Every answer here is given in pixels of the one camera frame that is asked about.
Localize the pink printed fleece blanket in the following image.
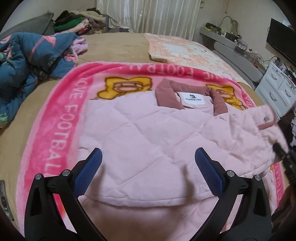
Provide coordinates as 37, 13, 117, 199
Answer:
15, 61, 287, 241

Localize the pile of mixed clothes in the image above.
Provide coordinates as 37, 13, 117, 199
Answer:
53, 8, 134, 35

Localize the black television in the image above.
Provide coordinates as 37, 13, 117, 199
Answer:
266, 18, 296, 66

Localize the blue floral duvet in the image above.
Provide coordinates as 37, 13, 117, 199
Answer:
0, 32, 80, 128

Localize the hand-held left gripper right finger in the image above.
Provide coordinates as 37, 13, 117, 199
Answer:
192, 147, 272, 241

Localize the pink quilted jacket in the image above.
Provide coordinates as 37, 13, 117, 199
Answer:
77, 79, 289, 241

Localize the clutter of cables and gadgets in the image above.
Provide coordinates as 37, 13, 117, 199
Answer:
205, 22, 269, 70

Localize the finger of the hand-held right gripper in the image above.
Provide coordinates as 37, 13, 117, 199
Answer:
273, 142, 296, 181

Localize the phone in patterned case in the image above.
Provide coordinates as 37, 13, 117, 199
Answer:
0, 179, 10, 214

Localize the lavender cloth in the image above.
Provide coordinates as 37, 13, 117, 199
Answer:
290, 116, 296, 146

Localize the white drawer cabinet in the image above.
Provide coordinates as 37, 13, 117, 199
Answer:
254, 61, 296, 118

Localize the peach patterned blanket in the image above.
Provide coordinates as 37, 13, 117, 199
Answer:
144, 32, 251, 85

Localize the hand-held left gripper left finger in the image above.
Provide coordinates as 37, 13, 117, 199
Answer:
24, 148, 109, 241

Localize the grey shelf unit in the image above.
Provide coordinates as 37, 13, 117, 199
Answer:
200, 27, 266, 91

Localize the dark clothes heap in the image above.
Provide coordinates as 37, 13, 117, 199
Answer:
277, 109, 296, 149

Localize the lilac cloth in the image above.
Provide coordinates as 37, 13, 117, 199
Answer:
72, 37, 88, 55

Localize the white pleated curtain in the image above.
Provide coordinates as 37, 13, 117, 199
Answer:
96, 0, 201, 43

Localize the grey pillow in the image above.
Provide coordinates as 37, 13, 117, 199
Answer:
0, 11, 55, 41

